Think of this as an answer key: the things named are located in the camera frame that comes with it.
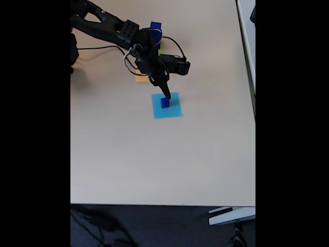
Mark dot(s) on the small blue cube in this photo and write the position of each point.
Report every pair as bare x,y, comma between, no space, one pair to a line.
165,103

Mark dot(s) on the largest blue cube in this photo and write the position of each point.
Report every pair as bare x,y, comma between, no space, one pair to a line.
157,38

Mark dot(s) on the large blue cube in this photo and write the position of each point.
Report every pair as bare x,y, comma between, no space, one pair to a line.
155,25

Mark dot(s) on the green paper square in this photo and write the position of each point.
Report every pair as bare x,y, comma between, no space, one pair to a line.
162,49

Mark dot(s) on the orange paper square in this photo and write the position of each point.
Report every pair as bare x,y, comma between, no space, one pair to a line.
140,79

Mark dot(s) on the light blue paper square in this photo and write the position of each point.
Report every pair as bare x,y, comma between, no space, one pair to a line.
174,110

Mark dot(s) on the white side desk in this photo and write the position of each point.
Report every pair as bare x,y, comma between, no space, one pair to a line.
248,38

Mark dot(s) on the dark blue object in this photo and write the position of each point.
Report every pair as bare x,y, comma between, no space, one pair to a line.
253,14

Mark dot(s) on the white table foot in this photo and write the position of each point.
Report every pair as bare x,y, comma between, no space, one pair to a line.
231,216

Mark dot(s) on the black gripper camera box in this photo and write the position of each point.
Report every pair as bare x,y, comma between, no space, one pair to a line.
178,65

